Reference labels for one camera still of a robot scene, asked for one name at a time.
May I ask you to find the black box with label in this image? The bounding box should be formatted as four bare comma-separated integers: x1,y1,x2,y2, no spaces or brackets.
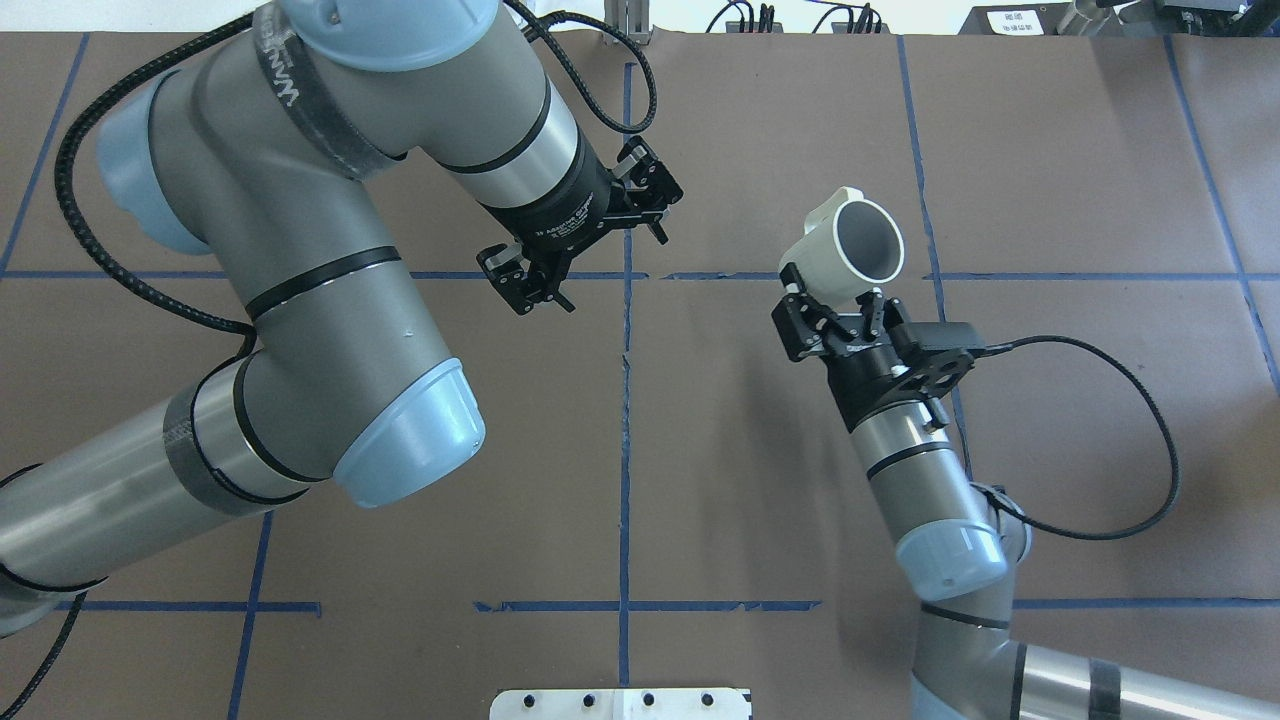
957,3,1070,37

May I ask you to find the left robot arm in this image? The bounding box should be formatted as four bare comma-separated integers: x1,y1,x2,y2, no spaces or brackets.
3,1,684,635

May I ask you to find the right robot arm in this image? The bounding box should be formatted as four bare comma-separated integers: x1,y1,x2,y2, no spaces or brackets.
772,263,1277,719

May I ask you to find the aluminium frame post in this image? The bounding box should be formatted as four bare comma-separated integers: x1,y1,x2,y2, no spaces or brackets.
603,0,652,46

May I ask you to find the white ribbed mug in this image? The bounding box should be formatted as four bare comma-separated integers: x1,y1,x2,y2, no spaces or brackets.
778,186,905,307

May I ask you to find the black cable bundle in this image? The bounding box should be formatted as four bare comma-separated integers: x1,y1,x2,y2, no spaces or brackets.
812,3,884,35
707,0,785,35

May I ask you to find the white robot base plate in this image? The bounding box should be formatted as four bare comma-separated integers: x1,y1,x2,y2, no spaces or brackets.
489,687,754,719

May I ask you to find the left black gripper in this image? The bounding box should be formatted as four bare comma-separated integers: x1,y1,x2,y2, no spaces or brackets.
476,136,684,316

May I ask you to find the black cable bundle left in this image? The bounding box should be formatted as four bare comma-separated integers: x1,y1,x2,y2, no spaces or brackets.
707,0,785,35

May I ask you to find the black braided cable right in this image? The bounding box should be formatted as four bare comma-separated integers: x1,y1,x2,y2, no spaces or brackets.
975,334,1181,542

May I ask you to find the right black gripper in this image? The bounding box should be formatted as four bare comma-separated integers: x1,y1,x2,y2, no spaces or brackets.
772,263,977,432

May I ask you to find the black cable bundle right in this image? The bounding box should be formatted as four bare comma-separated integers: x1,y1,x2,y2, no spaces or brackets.
812,3,884,35

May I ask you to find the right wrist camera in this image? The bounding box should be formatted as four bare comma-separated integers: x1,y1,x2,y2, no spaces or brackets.
893,322,987,364

